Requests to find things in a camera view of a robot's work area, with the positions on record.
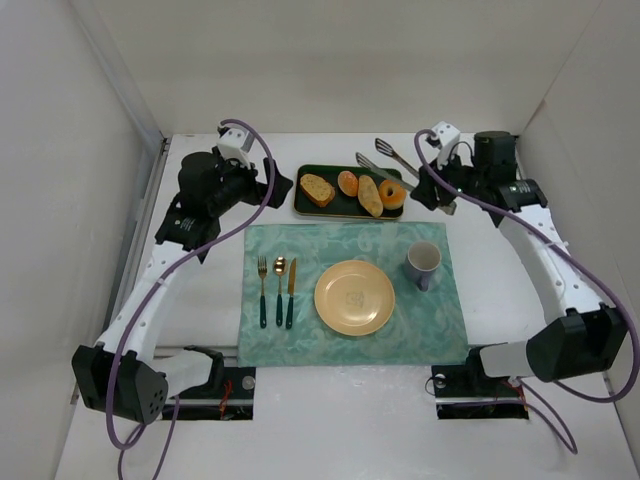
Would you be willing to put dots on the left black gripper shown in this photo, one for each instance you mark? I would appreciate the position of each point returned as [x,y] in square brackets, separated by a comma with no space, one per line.
[263,181]

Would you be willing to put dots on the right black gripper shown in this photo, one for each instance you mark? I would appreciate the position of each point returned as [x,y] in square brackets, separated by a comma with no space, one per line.
[441,179]

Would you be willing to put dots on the round orange bun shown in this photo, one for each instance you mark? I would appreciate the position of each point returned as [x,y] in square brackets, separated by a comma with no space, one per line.
[348,183]

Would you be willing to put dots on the metal tongs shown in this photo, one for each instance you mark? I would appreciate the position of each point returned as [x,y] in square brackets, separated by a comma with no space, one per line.
[398,170]

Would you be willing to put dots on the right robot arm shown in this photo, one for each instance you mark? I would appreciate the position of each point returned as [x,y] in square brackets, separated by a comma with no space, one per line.
[583,331]

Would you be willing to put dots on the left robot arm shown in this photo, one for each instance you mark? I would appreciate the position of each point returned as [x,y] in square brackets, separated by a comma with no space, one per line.
[119,375]

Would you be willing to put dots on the toasted bread slice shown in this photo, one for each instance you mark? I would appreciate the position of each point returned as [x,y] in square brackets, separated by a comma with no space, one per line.
[319,191]

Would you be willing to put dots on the long oval bread roll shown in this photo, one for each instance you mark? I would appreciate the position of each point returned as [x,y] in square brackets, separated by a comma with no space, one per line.
[368,196]

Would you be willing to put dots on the orange bagel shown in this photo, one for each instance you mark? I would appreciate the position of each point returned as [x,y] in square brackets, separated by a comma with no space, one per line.
[392,194]

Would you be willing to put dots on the purple mug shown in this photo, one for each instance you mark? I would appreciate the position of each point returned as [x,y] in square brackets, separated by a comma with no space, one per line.
[422,260]

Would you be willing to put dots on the yellow plate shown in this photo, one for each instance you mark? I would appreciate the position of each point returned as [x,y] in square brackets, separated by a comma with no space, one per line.
[354,298]

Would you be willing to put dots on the teal patterned placemat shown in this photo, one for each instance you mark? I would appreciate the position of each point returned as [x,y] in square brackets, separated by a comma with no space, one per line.
[425,328]

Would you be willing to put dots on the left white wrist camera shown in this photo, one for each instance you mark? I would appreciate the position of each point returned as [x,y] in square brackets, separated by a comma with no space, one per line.
[235,144]

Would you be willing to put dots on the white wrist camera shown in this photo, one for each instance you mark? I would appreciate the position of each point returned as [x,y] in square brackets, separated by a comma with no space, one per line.
[444,137]
[235,144]

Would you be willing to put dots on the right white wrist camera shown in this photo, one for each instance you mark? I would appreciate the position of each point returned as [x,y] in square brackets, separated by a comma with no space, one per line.
[444,137]

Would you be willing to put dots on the gold spoon green handle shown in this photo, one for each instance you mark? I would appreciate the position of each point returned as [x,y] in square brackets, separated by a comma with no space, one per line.
[280,268]

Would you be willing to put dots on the gold fork green handle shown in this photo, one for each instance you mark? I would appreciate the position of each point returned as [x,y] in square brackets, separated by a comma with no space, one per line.
[262,272]

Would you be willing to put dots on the gold knife green handle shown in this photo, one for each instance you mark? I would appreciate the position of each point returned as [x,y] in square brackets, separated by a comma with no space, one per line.
[291,293]

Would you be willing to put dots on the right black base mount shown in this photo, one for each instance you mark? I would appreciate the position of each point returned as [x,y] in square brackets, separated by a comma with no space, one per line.
[462,394]

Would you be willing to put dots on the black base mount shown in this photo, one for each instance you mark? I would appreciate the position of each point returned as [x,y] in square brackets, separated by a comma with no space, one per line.
[462,394]
[227,396]

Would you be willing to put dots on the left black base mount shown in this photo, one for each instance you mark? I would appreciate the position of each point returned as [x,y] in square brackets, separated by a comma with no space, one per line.
[227,396]

